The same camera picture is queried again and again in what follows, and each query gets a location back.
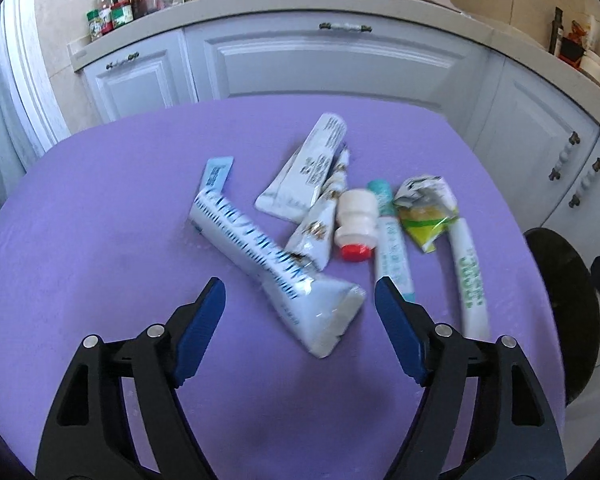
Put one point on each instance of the white jar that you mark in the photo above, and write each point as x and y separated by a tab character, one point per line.
592	67

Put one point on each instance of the green yellow packet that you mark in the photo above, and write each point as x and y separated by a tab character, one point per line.
425	210

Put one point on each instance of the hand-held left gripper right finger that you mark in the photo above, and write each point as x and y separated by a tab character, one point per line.
400	335

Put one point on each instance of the small white cabinet door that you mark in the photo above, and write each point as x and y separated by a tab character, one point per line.
140	85

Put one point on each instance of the trash bin with black liner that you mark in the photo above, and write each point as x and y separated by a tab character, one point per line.
560	300

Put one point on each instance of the white tube blue print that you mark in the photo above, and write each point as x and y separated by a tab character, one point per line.
260	255

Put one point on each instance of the light blue sachet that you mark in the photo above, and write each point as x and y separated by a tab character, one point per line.
217	175

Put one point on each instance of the white bottle red cap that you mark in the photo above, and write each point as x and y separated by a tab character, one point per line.
357	220

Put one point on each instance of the small tube brown print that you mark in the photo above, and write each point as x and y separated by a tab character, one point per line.
317	230

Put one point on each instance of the plain white squeeze tube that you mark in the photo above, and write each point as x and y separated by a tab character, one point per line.
310	165

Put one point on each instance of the narrow white cabinet door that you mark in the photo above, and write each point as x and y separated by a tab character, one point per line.
525	125

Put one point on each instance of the beige stone kitchen countertop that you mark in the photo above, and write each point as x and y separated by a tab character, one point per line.
280	12

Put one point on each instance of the teal white tube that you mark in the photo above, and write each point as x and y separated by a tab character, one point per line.
392	250

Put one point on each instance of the purple tablecloth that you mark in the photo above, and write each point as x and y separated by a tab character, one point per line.
105	210

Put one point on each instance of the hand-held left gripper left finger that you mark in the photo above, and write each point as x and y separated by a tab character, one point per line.
200	335

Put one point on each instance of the wide white cabinet front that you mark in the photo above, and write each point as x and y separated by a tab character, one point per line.
340	70

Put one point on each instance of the white tube green print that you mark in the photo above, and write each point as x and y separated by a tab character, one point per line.
472	280

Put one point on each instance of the white utensil pack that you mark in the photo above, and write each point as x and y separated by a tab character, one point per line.
591	30

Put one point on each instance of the red black kitchen gadget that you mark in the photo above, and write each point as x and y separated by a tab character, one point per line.
574	45

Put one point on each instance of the dark olive oil bottle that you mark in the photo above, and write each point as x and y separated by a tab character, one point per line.
556	32

